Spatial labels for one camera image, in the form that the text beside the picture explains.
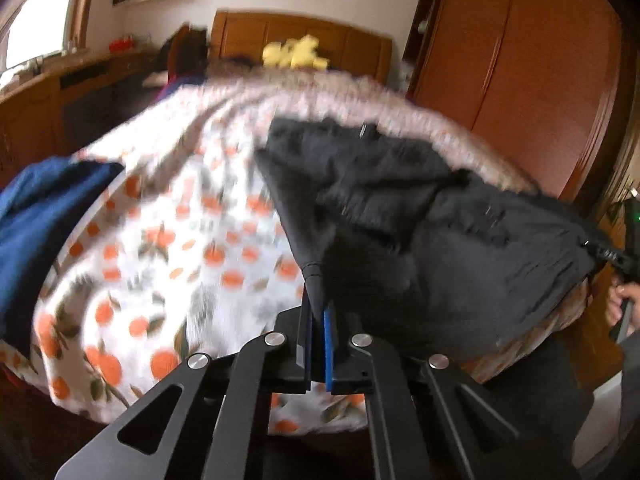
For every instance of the navy blue garment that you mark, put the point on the navy blue garment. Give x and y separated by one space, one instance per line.
40 230

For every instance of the yellow plush toy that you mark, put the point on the yellow plush toy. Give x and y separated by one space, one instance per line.
295 52

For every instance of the person's dark trousers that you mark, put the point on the person's dark trousers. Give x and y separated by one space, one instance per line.
525 410

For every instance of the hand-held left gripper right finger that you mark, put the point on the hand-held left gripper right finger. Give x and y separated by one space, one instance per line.
328 350

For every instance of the orange print bed sheet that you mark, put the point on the orange print bed sheet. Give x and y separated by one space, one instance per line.
175 270

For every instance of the wooden slatted wardrobe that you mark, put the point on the wooden slatted wardrobe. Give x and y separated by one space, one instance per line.
525 60

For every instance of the person's right hand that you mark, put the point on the person's right hand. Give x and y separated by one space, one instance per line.
614 305

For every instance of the black jacket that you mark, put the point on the black jacket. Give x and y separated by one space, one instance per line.
400 210

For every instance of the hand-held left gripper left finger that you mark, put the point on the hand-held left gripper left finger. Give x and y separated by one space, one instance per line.
302 350

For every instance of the wooden desk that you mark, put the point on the wooden desk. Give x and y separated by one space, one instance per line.
30 115

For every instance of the dark backpack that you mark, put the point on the dark backpack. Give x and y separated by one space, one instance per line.
185 55

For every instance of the floral quilt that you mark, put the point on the floral quilt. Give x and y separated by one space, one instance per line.
350 95

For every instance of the window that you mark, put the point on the window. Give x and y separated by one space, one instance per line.
40 20

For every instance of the wooden bed headboard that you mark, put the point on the wooden bed headboard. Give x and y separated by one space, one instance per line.
240 35

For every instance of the red bowl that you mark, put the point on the red bowl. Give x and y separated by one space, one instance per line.
122 46

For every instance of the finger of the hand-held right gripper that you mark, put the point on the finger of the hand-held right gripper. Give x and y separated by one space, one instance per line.
607 255

